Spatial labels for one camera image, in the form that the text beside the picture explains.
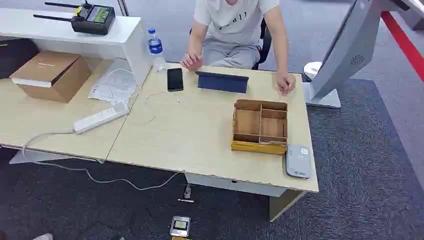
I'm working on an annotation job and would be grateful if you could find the dark blue tablet case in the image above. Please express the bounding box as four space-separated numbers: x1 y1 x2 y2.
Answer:
194 70 250 95

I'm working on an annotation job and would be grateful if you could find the wooden compartment box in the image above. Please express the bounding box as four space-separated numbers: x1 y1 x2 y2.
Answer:
230 99 288 156

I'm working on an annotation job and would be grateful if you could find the black smartphone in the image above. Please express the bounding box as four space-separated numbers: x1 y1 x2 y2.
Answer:
166 67 184 93

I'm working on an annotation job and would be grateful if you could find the person's right hand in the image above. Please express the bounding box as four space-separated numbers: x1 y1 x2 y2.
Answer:
180 52 204 72

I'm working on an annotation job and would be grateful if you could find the person's hand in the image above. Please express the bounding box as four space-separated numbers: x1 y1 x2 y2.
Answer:
275 71 297 97
180 52 204 72

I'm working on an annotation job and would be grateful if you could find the person's left hand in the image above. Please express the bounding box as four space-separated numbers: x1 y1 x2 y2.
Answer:
275 71 297 97

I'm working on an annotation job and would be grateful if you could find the clear water bottle blue label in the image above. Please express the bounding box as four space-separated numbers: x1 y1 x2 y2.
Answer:
147 28 168 73

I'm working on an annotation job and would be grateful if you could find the flat grey device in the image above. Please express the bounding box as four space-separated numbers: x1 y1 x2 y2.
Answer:
285 144 313 180

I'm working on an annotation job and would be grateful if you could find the person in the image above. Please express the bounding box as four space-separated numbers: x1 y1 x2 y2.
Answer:
180 0 297 97

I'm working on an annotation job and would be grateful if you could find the clear bag of papers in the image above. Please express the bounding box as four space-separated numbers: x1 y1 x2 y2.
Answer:
87 57 138 105

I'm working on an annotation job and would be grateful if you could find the small silver floor device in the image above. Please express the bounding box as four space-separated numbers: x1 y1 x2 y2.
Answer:
169 215 192 238

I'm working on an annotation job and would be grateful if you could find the white power strip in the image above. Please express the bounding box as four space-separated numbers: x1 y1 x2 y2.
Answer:
72 102 131 135

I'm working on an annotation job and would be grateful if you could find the grey kiosk stand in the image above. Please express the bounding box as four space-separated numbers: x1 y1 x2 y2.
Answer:
302 0 412 110

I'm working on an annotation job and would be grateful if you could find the black remote controller with antennas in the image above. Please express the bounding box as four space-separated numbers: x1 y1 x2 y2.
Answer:
33 0 116 36

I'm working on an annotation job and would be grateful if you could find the white desk shelf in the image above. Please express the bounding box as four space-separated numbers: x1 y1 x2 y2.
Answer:
0 7 153 87

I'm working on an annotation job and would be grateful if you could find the brown cardboard box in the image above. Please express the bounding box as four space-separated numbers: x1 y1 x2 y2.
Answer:
9 50 93 104

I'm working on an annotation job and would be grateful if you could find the red floor tape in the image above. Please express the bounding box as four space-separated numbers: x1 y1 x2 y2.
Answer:
380 10 424 84

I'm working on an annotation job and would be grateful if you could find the thin white cable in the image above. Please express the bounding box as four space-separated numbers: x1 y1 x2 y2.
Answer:
132 89 181 125

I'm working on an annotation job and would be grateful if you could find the desk support frame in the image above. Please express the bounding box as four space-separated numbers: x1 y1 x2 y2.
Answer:
184 172 306 223

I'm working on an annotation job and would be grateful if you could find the round silver base plate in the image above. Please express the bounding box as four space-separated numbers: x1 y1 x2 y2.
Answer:
303 61 324 82

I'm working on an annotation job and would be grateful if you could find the white power cable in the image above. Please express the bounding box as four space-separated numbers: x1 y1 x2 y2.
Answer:
21 131 185 192

